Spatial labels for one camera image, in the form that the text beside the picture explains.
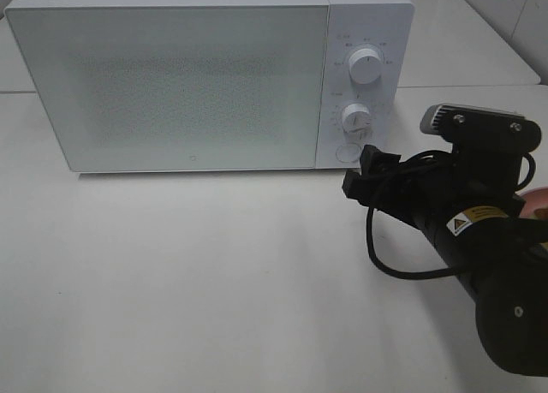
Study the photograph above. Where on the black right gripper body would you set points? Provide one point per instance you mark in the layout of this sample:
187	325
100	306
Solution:
427	190

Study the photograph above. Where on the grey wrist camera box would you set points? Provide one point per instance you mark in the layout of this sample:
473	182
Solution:
481	128

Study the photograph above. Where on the white microwave door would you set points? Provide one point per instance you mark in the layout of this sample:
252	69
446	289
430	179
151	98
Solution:
178	89

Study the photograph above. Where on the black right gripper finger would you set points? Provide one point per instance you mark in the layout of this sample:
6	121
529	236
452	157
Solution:
376	162
351	185

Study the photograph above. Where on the white microwave oven body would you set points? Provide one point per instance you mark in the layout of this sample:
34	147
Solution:
351	24

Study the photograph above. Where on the upper white power knob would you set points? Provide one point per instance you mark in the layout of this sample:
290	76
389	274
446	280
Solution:
365	65

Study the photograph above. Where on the lower white timer knob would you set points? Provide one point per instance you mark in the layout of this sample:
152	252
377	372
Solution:
355	118

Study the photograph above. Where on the round white door button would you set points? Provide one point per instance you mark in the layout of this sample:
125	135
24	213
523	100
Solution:
348	153

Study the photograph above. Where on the pink round plate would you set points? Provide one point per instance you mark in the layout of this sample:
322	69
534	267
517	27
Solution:
535	204

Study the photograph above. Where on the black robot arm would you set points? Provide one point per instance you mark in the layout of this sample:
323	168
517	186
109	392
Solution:
498	257

